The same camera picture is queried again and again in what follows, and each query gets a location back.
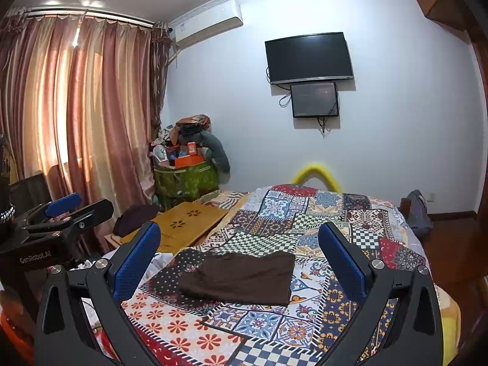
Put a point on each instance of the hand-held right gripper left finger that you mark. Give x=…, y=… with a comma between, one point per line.
x=137, y=259

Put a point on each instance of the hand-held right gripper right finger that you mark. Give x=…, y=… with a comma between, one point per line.
x=343, y=259

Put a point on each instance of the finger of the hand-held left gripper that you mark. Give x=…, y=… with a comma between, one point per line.
x=91, y=217
x=63, y=203

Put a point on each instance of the brown garment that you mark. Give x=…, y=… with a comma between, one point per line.
x=244, y=278

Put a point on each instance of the white cloth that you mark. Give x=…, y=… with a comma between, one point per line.
x=164, y=263

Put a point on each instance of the dark chair back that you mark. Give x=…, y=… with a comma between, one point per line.
x=30, y=190

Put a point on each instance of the dark purple cloth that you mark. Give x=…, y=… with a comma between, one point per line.
x=133, y=217

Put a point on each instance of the wooden lap desk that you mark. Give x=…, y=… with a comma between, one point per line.
x=183, y=221

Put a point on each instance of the grey bag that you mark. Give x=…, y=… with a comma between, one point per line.
x=419, y=213

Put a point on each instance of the white plastic basket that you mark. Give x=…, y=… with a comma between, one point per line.
x=160, y=158

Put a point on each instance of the orange plastic container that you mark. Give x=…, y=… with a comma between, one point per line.
x=11, y=331

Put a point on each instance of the green storage bag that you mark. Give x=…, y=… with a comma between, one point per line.
x=186, y=183

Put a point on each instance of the patchwork printed blanket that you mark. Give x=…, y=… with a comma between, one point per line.
x=267, y=312

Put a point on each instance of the yellow foam tube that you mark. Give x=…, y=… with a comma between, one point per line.
x=316, y=167

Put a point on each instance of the striped beige blanket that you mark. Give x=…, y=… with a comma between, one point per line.
x=221, y=198

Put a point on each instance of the pink curtain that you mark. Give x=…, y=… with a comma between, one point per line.
x=95, y=103

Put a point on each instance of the orange box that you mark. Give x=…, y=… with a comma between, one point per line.
x=188, y=161

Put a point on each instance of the small red box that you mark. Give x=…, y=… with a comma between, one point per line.
x=191, y=148

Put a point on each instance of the orange brown bag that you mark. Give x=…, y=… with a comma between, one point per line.
x=192, y=122

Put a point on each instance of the small black monitor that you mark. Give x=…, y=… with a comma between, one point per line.
x=314, y=99

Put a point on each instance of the white air conditioner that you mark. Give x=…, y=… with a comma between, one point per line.
x=206, y=26

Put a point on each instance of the white curtain rail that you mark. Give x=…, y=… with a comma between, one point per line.
x=114, y=18

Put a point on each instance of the black wall television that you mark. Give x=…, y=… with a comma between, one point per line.
x=308, y=57

